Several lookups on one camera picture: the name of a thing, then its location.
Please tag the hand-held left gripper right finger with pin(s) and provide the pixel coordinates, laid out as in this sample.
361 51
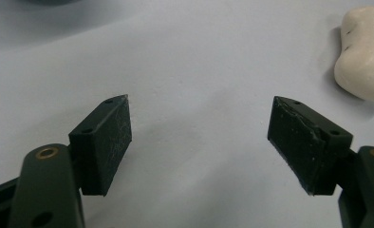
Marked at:
305 148

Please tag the cream white lumpy object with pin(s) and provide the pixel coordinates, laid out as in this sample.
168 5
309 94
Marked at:
365 53

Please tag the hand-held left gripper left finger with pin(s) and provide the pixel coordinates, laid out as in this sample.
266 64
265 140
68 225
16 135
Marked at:
101 145

